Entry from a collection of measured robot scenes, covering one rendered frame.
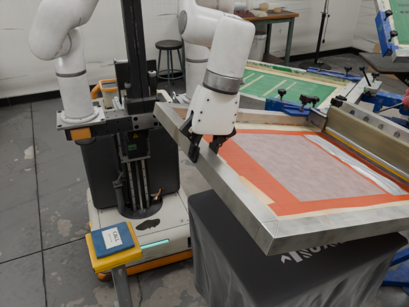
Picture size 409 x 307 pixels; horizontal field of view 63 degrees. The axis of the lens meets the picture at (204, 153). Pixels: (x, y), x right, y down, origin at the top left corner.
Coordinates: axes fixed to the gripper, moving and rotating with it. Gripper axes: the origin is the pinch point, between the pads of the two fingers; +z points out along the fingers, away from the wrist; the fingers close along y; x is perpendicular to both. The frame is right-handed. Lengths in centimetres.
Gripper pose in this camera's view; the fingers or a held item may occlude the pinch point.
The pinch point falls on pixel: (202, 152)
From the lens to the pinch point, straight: 75.1
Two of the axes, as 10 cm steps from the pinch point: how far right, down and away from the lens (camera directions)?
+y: -8.7, 0.0, -4.9
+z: -2.3, 8.8, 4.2
